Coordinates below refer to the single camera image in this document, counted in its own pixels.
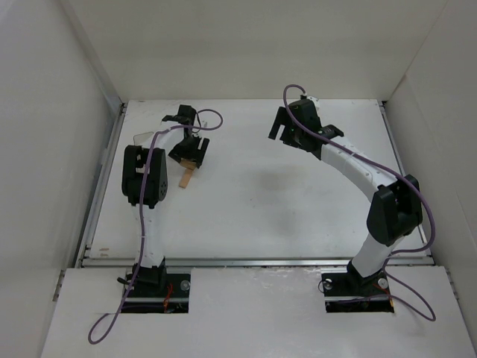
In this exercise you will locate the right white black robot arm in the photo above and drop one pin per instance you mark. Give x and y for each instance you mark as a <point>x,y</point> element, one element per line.
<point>395,209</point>

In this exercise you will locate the clear plastic box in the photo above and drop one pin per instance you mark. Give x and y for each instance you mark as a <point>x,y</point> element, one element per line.
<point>140,139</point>

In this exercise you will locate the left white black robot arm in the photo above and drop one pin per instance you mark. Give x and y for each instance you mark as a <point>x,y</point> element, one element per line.
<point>144,183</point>

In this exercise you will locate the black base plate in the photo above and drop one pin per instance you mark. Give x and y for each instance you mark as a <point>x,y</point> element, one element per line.
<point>170,296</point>
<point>343,294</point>

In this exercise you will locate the metal rail front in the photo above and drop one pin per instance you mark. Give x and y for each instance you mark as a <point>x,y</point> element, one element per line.
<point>227,262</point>

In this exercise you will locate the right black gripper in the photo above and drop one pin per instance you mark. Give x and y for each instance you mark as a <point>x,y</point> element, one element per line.
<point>285,129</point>

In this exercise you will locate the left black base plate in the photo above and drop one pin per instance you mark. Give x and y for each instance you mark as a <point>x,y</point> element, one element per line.
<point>170,296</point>

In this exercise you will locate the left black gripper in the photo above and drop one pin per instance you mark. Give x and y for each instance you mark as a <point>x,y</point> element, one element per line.
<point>190,151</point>

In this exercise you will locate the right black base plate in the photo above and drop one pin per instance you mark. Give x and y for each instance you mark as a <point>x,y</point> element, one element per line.
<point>343,294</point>

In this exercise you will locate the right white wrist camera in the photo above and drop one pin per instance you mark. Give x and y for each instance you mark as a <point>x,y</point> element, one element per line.
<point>315,101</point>

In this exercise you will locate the wooden block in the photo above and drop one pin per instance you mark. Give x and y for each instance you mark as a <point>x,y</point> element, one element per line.
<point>185,179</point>
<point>187,164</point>

